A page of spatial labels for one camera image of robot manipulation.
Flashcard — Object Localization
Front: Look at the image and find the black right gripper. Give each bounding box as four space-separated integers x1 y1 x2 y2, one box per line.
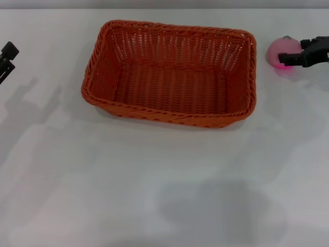
278 36 329 68

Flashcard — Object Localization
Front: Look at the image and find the pink peach toy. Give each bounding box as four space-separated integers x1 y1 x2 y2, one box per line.
266 36 304 72

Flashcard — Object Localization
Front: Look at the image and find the orange woven plastic basket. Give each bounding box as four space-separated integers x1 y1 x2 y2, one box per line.
81 20 258 129

